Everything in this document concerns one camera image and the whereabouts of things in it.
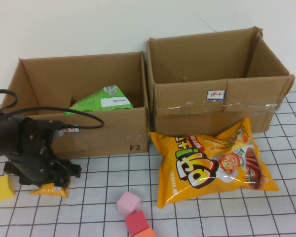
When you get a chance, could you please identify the green snack bag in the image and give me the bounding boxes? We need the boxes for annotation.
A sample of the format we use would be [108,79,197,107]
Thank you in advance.
[64,84,135,117]

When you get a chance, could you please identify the large orange chips bag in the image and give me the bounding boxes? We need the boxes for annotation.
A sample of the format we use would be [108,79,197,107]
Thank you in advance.
[149,118,280,209]

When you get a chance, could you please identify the yellow foam cube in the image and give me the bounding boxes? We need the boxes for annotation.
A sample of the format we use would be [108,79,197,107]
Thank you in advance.
[0,175,16,201]

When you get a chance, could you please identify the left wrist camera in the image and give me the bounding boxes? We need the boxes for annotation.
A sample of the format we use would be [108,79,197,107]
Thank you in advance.
[26,119,66,138]

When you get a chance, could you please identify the small orange cracker packet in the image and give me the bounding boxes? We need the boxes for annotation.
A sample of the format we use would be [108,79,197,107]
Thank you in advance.
[30,178,71,198]

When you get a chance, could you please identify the pink foam cube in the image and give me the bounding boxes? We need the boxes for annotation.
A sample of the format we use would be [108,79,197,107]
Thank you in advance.
[116,191,142,216]

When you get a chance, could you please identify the orange foam cube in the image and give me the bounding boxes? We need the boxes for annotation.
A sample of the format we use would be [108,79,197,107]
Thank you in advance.
[133,227,157,237]

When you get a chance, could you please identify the white grid tablecloth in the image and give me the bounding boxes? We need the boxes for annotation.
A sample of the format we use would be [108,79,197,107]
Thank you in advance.
[0,83,296,237]

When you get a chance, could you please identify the cardboard box with clear tape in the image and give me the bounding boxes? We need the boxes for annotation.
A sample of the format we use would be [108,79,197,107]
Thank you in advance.
[146,26,296,137]

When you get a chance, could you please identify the cardboard box with F2 print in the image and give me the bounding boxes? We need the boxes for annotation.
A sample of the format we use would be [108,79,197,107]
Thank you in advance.
[0,51,151,159]

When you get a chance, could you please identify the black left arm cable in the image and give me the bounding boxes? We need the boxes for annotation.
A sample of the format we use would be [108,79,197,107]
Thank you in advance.
[0,89,105,129]

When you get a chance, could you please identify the red foam cube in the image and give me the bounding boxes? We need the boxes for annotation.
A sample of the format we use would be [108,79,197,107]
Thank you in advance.
[124,210,149,236]

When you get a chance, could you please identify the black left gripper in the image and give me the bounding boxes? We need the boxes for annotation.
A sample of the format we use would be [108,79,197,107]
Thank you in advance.
[3,119,82,189]

